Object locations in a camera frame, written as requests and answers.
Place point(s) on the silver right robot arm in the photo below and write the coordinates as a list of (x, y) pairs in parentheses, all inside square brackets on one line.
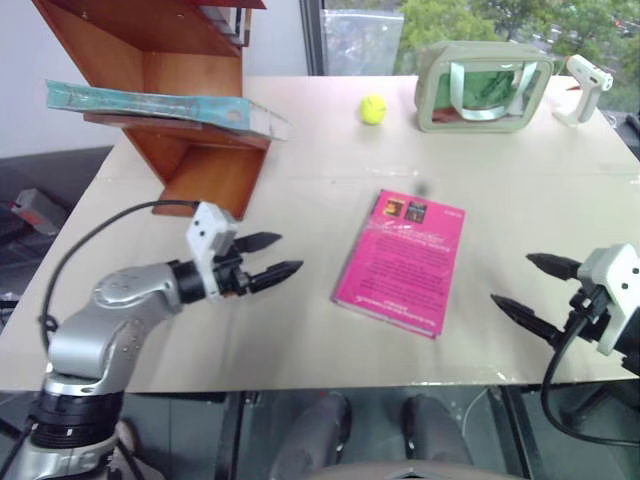
[(630, 352)]

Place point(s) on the teal book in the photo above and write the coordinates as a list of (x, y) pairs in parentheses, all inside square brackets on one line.
[(160, 104)]

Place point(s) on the yellow tennis ball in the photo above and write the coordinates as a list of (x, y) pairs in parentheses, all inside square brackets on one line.
[(373, 110)]

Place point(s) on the white glue gun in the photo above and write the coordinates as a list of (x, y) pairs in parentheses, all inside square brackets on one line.
[(585, 87)]

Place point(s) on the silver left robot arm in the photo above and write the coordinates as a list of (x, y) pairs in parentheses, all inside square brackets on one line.
[(95, 327)]

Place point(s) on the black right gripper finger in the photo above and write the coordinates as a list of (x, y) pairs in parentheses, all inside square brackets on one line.
[(525, 319), (554, 264)]

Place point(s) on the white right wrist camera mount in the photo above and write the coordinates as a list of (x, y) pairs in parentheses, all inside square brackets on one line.
[(612, 295)]

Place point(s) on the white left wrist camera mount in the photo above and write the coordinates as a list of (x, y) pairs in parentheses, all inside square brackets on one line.
[(206, 235)]

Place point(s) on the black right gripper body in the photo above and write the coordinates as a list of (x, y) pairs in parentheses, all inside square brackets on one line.
[(585, 315)]

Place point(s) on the green transparent pouch bag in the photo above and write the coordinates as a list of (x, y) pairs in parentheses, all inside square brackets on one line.
[(482, 87)]

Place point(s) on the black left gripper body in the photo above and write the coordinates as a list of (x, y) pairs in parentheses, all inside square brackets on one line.
[(229, 275)]

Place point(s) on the wooden bookshelf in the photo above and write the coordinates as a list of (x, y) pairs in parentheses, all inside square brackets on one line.
[(175, 107)]

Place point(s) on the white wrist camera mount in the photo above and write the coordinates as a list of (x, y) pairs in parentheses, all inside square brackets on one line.
[(206, 235), (612, 295)]

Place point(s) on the pink book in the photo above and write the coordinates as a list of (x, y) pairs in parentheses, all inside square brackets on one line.
[(400, 262)]

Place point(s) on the grey box with red label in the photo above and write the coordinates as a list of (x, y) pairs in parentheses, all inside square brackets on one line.
[(37, 212)]

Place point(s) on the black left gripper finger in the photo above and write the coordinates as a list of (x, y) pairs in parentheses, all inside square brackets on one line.
[(276, 274), (259, 241)]

